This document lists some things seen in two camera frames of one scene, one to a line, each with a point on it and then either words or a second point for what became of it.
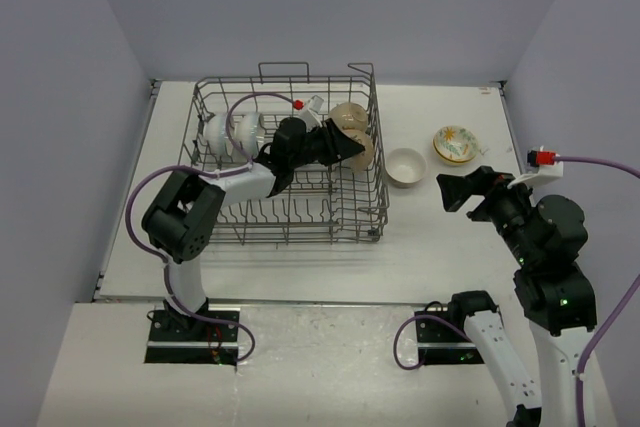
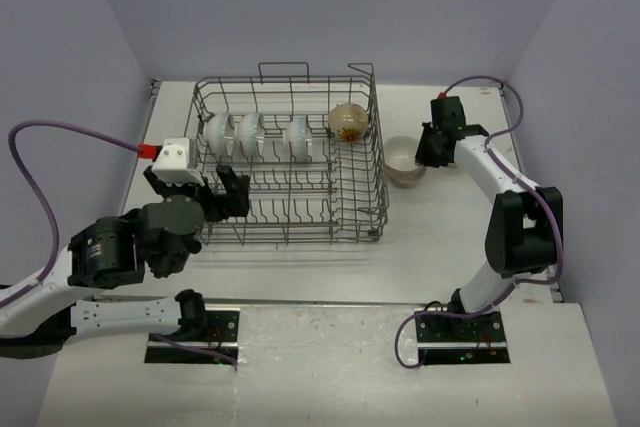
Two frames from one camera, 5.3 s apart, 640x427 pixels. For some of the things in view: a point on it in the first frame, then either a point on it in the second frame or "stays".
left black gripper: x=337 y=145 → x=234 y=204
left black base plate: x=206 y=342 stays
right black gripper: x=456 y=188 → x=422 y=156
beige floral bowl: x=362 y=160 → x=399 y=153
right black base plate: x=442 y=343 stays
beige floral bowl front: x=404 y=167 stays
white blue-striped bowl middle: x=246 y=131 stays
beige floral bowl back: x=349 y=116 stays
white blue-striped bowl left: x=216 y=140 stays
